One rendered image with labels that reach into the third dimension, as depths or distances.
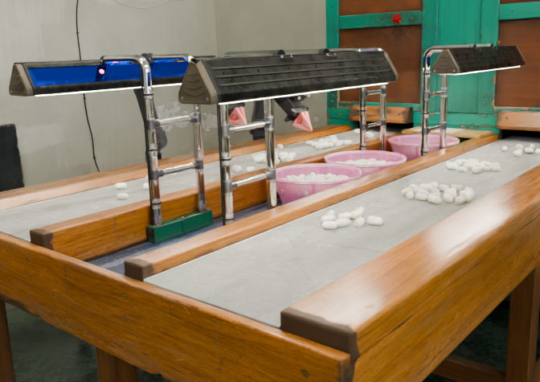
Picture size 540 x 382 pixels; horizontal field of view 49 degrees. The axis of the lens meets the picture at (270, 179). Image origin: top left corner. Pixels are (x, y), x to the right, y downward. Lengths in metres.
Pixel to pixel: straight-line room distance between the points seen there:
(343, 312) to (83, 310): 0.55
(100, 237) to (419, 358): 0.75
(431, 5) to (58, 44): 2.29
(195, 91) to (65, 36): 3.02
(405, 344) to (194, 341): 0.32
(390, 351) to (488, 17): 1.84
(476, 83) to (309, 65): 1.49
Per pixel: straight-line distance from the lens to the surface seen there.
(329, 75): 1.19
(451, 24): 2.62
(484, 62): 1.96
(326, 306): 0.85
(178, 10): 4.46
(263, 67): 1.05
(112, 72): 1.52
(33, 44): 3.84
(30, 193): 1.72
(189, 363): 0.99
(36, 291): 1.34
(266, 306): 0.91
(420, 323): 0.99
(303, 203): 1.40
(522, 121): 2.47
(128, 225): 1.43
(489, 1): 2.55
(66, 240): 1.34
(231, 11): 4.56
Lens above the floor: 1.12
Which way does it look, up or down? 12 degrees down
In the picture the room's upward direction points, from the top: 2 degrees counter-clockwise
